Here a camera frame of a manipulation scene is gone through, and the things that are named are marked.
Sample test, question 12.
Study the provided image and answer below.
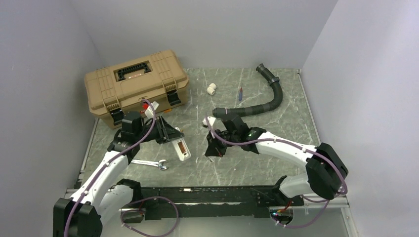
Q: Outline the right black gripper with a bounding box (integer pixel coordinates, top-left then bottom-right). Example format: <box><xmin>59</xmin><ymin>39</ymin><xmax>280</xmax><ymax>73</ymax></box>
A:
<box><xmin>205</xmin><ymin>127</ymin><xmax>239</xmax><ymax>158</ymax></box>

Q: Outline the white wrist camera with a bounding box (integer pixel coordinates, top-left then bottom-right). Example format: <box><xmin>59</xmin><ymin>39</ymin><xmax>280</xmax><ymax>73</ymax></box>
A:
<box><xmin>202</xmin><ymin>116</ymin><xmax>217</xmax><ymax>129</ymax></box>
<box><xmin>141</xmin><ymin>101</ymin><xmax>160</xmax><ymax>119</ymax></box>

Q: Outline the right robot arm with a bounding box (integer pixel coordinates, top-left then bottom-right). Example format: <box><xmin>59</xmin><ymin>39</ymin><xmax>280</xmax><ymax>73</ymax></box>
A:
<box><xmin>203</xmin><ymin>114</ymin><xmax>349</xmax><ymax>205</ymax></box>

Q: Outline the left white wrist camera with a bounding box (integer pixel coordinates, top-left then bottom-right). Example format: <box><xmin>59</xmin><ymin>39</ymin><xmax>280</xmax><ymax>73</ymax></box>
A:
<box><xmin>141</xmin><ymin>101</ymin><xmax>160</xmax><ymax>119</ymax></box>

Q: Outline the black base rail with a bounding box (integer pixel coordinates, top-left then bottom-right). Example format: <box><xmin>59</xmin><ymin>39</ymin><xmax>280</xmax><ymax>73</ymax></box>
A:
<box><xmin>123</xmin><ymin>185</ymin><xmax>304</xmax><ymax>220</ymax></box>

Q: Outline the silver open-end wrench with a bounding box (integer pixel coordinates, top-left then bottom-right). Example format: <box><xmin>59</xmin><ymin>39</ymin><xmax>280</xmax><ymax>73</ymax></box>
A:
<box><xmin>131</xmin><ymin>159</ymin><xmax>168</xmax><ymax>170</ymax></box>

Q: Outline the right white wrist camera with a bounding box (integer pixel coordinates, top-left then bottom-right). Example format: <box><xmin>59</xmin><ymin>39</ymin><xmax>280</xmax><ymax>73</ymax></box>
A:
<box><xmin>202</xmin><ymin>116</ymin><xmax>217</xmax><ymax>129</ymax></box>

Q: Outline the black corrugated hose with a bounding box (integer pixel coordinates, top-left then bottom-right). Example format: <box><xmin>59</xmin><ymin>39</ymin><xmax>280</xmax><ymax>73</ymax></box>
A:
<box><xmin>212</xmin><ymin>63</ymin><xmax>284</xmax><ymax>119</ymax></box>

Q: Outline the tan plastic toolbox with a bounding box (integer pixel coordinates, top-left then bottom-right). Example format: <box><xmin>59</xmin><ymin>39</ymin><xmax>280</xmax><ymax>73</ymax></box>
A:
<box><xmin>84</xmin><ymin>50</ymin><xmax>189</xmax><ymax>129</ymax></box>

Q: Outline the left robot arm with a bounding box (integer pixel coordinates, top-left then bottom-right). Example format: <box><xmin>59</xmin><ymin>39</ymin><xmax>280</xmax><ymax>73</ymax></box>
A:
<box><xmin>53</xmin><ymin>112</ymin><xmax>184</xmax><ymax>237</ymax></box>

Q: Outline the white pipe fitting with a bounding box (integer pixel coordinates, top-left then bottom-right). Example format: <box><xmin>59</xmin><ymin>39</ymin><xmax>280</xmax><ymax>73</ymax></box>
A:
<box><xmin>207</xmin><ymin>83</ymin><xmax>217</xmax><ymax>96</ymax></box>

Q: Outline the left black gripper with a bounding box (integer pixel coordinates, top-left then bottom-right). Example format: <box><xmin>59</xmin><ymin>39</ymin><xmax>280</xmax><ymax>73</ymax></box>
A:
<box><xmin>135</xmin><ymin>115</ymin><xmax>184</xmax><ymax>145</ymax></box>

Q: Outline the blue red pen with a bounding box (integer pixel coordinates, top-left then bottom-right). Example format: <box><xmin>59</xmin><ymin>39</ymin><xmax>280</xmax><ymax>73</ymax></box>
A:
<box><xmin>238</xmin><ymin>87</ymin><xmax>243</xmax><ymax>101</ymax></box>

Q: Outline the white remote control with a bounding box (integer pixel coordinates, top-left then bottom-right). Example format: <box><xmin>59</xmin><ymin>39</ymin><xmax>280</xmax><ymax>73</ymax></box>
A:
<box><xmin>171</xmin><ymin>137</ymin><xmax>191</xmax><ymax>161</ymax></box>

